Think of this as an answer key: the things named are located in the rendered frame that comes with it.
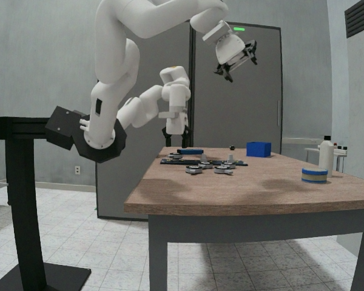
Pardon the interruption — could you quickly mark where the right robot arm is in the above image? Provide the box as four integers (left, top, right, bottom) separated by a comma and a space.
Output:
79, 0, 239, 149

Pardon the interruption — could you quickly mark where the white plastic bottle with black cap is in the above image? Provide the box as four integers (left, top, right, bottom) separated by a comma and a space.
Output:
319, 136, 334, 178

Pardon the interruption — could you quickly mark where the blue box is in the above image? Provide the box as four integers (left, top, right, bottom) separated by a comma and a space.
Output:
246, 142, 271, 158

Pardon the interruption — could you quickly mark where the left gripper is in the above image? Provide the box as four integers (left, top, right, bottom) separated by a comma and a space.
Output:
162, 112, 193, 149

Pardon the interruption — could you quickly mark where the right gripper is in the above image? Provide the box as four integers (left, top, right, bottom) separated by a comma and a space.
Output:
213, 35, 257, 82

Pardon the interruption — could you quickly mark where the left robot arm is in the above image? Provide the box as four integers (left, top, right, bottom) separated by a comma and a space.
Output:
116, 66, 190, 129

